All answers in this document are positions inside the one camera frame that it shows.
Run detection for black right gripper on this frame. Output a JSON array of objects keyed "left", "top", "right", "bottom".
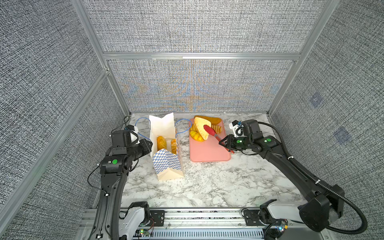
[{"left": 218, "top": 134, "right": 253, "bottom": 151}]

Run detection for oval golden bread bun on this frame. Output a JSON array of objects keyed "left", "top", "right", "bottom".
[{"left": 157, "top": 136, "right": 167, "bottom": 151}]

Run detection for square glazed pastry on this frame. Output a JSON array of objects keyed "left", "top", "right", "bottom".
[{"left": 171, "top": 139, "right": 178, "bottom": 155}]

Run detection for checkered paper bag blue handles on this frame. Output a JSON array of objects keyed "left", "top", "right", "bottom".
[{"left": 134, "top": 113, "right": 192, "bottom": 181}]

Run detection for red kitchen tongs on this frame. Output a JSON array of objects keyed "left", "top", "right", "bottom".
[{"left": 204, "top": 125, "right": 222, "bottom": 142}]

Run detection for triangular tan bread slice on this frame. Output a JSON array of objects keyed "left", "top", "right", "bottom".
[{"left": 194, "top": 117, "right": 212, "bottom": 141}]

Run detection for ridged golden bread roll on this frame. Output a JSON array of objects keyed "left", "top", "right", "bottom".
[{"left": 211, "top": 125, "right": 223, "bottom": 134}]

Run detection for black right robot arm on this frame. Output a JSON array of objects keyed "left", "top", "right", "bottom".
[{"left": 219, "top": 120, "right": 347, "bottom": 232}]

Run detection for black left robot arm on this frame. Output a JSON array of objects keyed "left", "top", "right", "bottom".
[{"left": 89, "top": 125, "right": 153, "bottom": 240}]

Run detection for long oval bread loaf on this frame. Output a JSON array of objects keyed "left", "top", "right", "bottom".
[{"left": 195, "top": 116, "right": 222, "bottom": 125}]

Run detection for pink plastic tray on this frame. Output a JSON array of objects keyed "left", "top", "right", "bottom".
[{"left": 189, "top": 136, "right": 231, "bottom": 163}]

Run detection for small ridged yellow bun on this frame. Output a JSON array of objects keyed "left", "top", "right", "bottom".
[{"left": 190, "top": 131, "right": 205, "bottom": 142}]

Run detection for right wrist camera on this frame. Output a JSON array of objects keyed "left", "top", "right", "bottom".
[{"left": 229, "top": 120, "right": 245, "bottom": 138}]

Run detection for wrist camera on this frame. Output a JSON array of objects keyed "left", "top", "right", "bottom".
[
  {"left": 229, "top": 120, "right": 245, "bottom": 138},
  {"left": 125, "top": 125, "right": 140, "bottom": 145}
]

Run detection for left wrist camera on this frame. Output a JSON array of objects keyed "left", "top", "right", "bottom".
[{"left": 125, "top": 125, "right": 140, "bottom": 145}]

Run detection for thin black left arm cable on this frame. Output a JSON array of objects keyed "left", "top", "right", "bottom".
[{"left": 86, "top": 164, "right": 109, "bottom": 196}]

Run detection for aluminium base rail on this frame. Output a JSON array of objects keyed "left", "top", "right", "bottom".
[{"left": 75, "top": 208, "right": 337, "bottom": 240}]

